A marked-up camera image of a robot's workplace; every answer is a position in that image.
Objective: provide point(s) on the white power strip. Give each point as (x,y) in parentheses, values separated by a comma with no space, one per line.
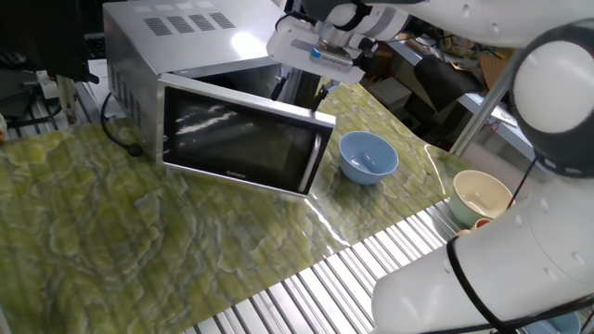
(46,83)

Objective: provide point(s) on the silver table leg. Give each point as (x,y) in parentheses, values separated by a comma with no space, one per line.
(478,111)

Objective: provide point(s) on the silver microwave oven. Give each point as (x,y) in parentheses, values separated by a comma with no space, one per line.
(185,37)

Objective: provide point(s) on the short aluminium post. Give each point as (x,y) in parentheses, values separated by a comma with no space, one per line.
(67,99)

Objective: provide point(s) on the green marble pattern mat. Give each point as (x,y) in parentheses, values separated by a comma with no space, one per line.
(139,232)

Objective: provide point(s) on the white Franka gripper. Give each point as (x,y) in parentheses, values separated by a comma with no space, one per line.
(287,51)

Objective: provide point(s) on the light blue bowl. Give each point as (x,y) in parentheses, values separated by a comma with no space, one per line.
(366,160)

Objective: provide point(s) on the black keyboard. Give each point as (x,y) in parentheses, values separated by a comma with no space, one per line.
(95,46)

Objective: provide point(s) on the large black box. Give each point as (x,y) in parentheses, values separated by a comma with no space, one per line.
(42,37)

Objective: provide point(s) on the grey cardboard box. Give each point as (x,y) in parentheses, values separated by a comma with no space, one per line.
(390,95)

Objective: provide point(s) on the cream and green bowl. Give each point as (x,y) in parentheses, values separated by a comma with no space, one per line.
(478,195)

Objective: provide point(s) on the white paper sheet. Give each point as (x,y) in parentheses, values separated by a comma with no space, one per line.
(99,83)

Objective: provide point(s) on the orange cup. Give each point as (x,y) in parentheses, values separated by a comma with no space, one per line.
(480,223)

